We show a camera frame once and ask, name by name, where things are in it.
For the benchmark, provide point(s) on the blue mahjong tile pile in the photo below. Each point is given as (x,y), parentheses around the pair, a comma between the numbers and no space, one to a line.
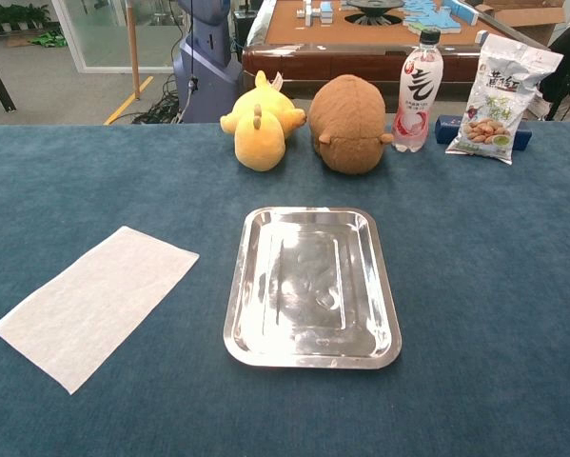
(427,16)

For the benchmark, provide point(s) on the blue mahjong tile row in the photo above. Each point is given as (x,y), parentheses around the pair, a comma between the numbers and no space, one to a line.
(461,12)

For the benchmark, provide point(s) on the green floor object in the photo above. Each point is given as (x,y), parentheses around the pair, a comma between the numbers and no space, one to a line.
(49,39)

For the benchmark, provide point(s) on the blue grey machine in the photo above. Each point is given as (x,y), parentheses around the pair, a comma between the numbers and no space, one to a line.
(208,71)

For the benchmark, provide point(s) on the brown mahjong table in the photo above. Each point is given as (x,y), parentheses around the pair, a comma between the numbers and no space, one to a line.
(313,57)

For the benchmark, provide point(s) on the white framed glass partition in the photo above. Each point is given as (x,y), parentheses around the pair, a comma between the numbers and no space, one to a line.
(70,38)

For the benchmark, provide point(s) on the pink drink bottle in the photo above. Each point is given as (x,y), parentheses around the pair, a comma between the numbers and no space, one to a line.
(415,95)

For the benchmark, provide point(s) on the dark blue box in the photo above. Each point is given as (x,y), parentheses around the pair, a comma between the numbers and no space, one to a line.
(444,131)

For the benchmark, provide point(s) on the wooden pole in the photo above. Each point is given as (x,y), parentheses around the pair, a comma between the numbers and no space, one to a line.
(133,47)

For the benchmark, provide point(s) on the white paper towel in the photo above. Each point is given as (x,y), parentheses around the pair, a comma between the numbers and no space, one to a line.
(94,304)

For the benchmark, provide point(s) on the cardboard box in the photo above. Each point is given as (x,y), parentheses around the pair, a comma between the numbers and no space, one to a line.
(527,16)

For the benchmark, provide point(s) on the white blue tile cluster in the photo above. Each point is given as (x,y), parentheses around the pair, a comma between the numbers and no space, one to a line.
(313,12)

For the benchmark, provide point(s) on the stainless steel tray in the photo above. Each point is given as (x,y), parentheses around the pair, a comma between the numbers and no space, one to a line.
(313,285)

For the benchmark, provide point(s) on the person in black clothes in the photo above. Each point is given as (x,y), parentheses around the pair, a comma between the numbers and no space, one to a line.
(567,62)

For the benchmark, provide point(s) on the black mahjong table dome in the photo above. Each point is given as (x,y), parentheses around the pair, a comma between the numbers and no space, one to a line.
(375,5)

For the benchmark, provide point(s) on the yellow plush toy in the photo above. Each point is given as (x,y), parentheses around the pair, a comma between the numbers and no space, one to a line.
(261,138)

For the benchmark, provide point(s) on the single mahjong tile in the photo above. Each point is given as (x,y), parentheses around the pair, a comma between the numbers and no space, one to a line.
(480,37)

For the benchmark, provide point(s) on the brown plush toy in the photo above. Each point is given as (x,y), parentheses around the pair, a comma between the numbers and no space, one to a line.
(348,128)

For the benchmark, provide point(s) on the white snack bag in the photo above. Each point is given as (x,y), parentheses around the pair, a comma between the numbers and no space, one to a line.
(498,95)

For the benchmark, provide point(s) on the green potted plants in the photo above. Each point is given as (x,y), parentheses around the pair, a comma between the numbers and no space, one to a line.
(13,16)

